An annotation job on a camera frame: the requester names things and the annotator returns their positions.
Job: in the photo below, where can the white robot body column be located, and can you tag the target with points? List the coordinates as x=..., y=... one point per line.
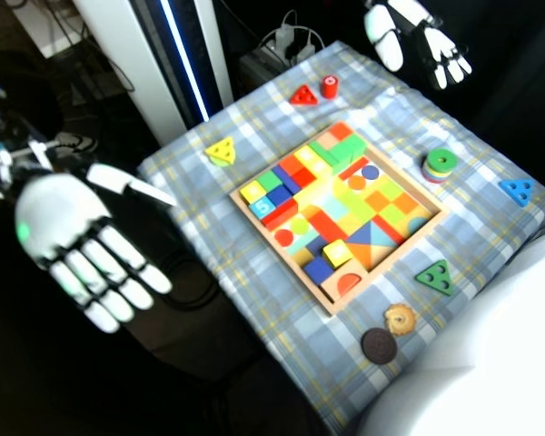
x=131, y=68

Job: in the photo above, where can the grey white shoe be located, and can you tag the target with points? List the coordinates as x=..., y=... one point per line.
x=75, y=141

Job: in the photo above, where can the red triangle block with holes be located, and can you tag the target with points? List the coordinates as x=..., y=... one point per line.
x=304, y=96

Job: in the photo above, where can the brown wooden block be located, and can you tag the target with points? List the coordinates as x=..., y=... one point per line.
x=329, y=288

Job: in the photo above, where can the white power strip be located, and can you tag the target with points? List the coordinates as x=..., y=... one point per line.
x=295, y=43

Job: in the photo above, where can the white cabinet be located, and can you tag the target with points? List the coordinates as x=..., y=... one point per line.
x=45, y=27

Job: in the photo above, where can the wooden puzzle tray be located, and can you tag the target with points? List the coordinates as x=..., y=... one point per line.
x=254, y=227

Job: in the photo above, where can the green triangle block with holes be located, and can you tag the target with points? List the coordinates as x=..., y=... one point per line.
x=436, y=277

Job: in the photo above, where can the red cylinder block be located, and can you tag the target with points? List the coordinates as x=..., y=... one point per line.
x=329, y=86

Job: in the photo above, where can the yellow triangle block with holes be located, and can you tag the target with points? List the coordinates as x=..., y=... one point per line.
x=221, y=150

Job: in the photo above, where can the yellow cube with white bars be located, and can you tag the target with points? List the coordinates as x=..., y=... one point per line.
x=253, y=191

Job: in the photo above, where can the dark brown toy cookie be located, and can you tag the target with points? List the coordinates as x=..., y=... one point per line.
x=379, y=346

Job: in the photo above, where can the black box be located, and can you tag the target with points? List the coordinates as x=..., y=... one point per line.
x=261, y=68

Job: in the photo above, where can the yellow cube numbered three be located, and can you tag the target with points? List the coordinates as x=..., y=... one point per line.
x=305, y=154

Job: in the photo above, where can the blue triangle block with holes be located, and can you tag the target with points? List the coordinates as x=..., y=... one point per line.
x=518, y=191

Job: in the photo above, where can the blue checked cloth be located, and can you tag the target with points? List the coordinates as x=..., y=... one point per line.
x=277, y=318

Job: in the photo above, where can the yellow flower-shaped toy cookie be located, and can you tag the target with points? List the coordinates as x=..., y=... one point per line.
x=400, y=320

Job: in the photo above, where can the light blue numbered cube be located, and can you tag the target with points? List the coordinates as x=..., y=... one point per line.
x=262, y=207

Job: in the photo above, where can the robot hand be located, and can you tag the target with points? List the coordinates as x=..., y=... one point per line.
x=59, y=213
x=386, y=32

